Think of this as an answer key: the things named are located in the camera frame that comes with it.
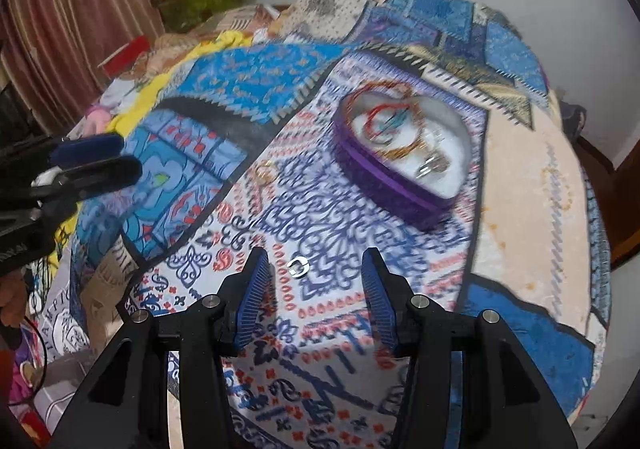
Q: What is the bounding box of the green patterned cabinet cover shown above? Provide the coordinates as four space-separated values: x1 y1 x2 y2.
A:
157 0 242 33

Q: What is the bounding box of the purple heart-shaped jewelry box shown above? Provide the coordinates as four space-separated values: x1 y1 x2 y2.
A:
332 82 473 230

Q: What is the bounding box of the silver crystal ring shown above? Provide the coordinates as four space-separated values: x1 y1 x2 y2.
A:
415 150 452 181

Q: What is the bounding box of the orange gold bead bracelet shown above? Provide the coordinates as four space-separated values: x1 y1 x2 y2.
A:
344 81 432 160

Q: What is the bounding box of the gold bangle ring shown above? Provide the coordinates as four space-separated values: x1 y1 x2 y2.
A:
252 159 279 188

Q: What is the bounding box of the red beaded bracelet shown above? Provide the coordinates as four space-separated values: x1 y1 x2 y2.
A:
361 104 417 145

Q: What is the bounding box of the blue patchwork bed cover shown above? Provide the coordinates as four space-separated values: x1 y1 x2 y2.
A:
39 0 611 448

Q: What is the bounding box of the striped orange brown cloth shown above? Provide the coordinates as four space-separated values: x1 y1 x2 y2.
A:
119 4 280 83

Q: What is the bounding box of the person's hand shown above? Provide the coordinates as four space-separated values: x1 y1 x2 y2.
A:
0 269 28 328

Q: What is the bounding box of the striped brown curtain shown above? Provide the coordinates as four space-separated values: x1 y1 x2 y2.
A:
1 0 164 134

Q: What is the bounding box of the dark bag on floor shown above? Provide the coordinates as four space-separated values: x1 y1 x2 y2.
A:
560 102 587 143

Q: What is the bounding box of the yellow cartoon blanket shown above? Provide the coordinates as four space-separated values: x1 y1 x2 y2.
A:
55 31 252 271

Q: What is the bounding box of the red white box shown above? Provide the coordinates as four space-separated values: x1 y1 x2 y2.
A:
98 35 151 79

